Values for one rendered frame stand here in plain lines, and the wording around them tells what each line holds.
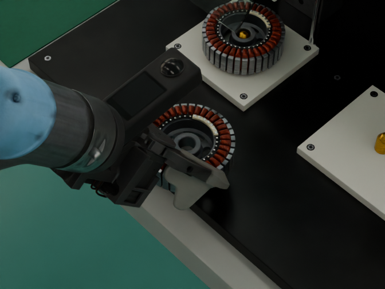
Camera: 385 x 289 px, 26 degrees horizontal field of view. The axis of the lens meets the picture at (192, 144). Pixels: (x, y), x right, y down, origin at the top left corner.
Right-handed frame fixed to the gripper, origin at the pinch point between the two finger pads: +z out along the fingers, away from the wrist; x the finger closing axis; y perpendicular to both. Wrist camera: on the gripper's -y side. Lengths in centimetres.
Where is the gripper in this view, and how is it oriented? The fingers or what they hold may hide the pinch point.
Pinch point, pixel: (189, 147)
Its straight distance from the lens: 98.0
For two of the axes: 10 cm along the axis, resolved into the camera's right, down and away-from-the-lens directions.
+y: -5.7, 8.1, 1.5
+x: 7.0, 5.7, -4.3
